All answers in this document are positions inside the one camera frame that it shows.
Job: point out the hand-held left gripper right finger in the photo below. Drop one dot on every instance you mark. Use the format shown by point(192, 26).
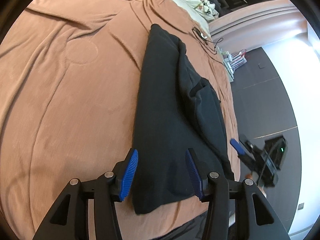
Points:
point(193, 175)

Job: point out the black and white cloth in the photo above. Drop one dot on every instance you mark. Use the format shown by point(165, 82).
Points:
point(207, 7)

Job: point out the striped gift bag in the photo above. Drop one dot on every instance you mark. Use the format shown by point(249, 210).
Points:
point(238, 58)

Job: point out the black t-shirt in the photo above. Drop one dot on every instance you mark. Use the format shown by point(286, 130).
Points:
point(165, 117)

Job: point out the brown blanket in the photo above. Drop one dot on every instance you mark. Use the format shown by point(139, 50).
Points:
point(75, 105)

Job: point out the white nightstand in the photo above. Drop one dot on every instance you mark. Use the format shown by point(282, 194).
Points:
point(230, 73)

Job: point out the person's right hand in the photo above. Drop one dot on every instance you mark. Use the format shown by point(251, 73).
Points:
point(261, 189)

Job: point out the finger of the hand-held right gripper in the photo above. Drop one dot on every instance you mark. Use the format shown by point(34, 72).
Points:
point(237, 146)
point(246, 141)

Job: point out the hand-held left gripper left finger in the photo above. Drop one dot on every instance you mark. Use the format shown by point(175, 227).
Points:
point(128, 175)

